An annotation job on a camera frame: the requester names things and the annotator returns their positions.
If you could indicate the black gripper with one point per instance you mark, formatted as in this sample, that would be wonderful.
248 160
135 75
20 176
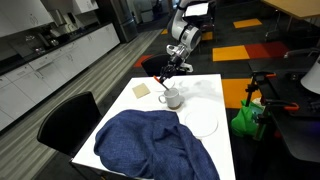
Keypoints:
168 70

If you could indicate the grey pen with orange cap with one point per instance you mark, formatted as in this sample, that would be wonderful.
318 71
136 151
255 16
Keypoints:
163 84

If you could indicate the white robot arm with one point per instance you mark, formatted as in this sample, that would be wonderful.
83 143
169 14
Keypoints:
185 31

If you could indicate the white mug with brown base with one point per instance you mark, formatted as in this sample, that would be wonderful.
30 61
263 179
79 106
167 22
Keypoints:
172 98

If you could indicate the black chair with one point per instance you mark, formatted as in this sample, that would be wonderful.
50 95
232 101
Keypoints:
66 123
155 65

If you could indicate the white round plate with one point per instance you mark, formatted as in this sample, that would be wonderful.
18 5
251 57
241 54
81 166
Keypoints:
201 123

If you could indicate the blue woven cloth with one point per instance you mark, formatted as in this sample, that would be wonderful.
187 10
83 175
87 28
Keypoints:
150 146

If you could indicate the stainless steel fridge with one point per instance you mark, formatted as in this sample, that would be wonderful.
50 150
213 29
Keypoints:
121 18

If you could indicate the small white side table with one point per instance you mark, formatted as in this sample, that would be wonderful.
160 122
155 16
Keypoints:
197 9

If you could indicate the green bag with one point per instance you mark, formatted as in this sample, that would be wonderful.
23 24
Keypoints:
245 121

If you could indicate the white kitchen base cabinets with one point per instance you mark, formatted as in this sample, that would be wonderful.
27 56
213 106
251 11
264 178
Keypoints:
50 73

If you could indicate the grey chair armrest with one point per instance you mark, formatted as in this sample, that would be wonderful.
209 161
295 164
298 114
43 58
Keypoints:
300 52

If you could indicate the wooden table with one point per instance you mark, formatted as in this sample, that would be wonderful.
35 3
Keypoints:
293 6

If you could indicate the white rounded device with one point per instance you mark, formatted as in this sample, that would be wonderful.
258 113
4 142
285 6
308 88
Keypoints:
312 78

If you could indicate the white kitchen wall cabinets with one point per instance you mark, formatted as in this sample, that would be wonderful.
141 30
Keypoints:
23 15

